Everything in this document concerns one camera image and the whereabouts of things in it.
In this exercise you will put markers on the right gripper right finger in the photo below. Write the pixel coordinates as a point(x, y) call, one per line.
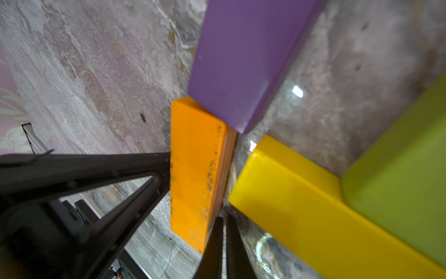
point(225, 249)

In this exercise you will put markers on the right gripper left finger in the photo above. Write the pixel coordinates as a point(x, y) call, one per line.
point(49, 228)

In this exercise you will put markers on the small yellow block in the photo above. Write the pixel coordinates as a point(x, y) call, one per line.
point(301, 205)

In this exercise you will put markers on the orange block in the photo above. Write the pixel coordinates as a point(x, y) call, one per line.
point(202, 148)

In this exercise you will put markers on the lime green block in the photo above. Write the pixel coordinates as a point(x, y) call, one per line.
point(399, 183)

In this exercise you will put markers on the purple block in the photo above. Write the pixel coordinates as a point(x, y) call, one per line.
point(244, 52)

